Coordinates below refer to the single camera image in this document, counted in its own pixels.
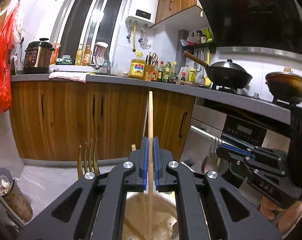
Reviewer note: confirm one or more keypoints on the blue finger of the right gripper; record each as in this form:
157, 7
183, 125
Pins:
237, 150

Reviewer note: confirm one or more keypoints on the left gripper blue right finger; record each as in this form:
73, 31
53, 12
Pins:
163, 180

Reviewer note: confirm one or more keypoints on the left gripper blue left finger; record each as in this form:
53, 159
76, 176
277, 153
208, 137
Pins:
138, 179

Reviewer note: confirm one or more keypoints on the silver metal fork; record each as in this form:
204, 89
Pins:
213, 146

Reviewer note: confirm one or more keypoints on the silver metal spoon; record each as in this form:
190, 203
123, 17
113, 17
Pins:
221, 168

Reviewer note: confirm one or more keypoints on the wooden chopstick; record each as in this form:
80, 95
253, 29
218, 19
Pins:
150, 166

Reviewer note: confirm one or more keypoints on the wooden lower kitchen cabinets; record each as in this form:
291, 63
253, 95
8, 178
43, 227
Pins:
57, 120

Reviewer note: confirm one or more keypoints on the kitchen window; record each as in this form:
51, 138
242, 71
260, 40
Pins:
81, 26

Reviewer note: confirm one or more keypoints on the person's right hand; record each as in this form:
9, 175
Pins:
288, 216

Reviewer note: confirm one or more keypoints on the cream ceramic double utensil holder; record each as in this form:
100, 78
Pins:
165, 221

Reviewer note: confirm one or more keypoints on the brown pan on stove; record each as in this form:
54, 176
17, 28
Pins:
285, 86

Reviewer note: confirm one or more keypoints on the black wok with lid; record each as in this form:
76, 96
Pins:
224, 73

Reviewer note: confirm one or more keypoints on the wooden knife block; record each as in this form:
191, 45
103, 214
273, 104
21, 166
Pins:
150, 66

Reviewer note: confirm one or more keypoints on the yellow cooking oil jug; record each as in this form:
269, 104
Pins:
137, 69

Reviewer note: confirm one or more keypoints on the pink white dish towel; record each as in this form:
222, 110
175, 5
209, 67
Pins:
72, 76

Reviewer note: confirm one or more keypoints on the white pitcher by sink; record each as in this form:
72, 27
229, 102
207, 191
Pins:
101, 55

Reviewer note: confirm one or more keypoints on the black range hood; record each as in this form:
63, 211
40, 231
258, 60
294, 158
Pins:
269, 27

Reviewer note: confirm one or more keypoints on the electric pressure cooker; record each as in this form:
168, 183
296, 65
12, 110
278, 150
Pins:
38, 57

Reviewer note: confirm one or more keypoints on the red plastic bag hanging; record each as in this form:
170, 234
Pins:
9, 39

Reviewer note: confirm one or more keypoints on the built-in oven with steel handle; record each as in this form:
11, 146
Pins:
206, 124

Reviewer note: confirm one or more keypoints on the wall spice shelf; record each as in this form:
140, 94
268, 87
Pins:
200, 39

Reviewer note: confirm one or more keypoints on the white wall water heater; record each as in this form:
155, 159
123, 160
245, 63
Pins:
143, 12

